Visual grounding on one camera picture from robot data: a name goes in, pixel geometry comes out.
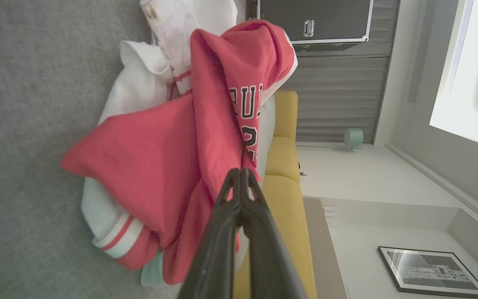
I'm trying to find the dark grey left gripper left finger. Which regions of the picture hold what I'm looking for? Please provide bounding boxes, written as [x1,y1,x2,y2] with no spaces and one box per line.
[177,168,243,299]

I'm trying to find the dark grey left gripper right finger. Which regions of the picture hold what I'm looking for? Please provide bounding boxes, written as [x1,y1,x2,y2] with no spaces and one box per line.
[239,168,308,299]

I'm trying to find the red and white jersey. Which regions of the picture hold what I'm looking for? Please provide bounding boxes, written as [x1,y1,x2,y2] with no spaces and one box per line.
[60,19,298,287]

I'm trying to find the beige partition panel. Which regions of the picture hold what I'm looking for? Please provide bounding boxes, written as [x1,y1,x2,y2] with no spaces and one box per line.
[303,197,348,299]

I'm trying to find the mint green round lamp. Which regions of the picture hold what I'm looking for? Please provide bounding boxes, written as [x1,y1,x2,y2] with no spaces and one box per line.
[344,128,364,150]

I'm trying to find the black framed picture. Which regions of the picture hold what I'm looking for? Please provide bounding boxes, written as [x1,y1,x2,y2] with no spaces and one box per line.
[377,246,478,299]

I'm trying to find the grey curtain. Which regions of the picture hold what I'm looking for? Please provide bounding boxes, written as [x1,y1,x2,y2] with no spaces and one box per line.
[293,0,401,144]

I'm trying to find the grey sofa with yellow backrest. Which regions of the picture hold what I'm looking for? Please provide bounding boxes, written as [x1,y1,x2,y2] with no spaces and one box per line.
[0,0,317,299]

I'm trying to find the white garment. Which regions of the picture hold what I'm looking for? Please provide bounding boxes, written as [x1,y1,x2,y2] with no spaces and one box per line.
[98,0,239,125]

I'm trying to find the black flight case on casters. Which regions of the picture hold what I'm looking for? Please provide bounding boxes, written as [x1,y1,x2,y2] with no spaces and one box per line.
[258,0,374,52]

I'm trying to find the bright window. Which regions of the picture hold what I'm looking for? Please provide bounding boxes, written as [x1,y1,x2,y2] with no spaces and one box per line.
[429,0,478,152]

